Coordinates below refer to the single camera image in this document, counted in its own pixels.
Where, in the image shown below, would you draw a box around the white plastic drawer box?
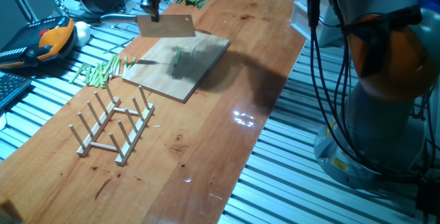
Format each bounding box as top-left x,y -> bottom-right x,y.
290,0 -> 344,48

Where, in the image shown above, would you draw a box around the black orange teach pendant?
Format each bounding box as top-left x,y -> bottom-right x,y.
0,16 -> 77,69

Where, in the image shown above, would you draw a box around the blue plastic bag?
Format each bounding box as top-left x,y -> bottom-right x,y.
417,0 -> 440,12

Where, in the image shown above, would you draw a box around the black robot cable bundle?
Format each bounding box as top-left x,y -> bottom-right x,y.
307,0 -> 440,183

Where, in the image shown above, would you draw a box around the wooden peg dish rack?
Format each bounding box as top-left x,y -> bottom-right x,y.
68,83 -> 156,167

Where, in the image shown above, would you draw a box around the steel cleaver knife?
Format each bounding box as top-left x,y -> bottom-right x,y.
100,13 -> 196,38

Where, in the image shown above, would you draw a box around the black computer keyboard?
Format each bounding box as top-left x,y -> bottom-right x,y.
0,71 -> 32,111

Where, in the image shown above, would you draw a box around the large reddish wooden board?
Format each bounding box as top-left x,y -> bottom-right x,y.
0,0 -> 307,224

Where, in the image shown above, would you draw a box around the pile of cut garlic stalks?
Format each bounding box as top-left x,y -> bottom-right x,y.
68,54 -> 138,89

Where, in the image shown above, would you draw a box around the thin grey stick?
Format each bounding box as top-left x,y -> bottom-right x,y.
102,37 -> 135,54

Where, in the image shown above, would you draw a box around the grey metal tripod legs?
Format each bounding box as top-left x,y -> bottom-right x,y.
0,0 -> 69,24

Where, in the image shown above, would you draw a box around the white egg-shaped object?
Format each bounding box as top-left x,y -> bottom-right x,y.
74,21 -> 91,48

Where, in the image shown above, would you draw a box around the light wooden cutting board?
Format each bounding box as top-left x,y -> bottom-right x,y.
122,27 -> 230,104

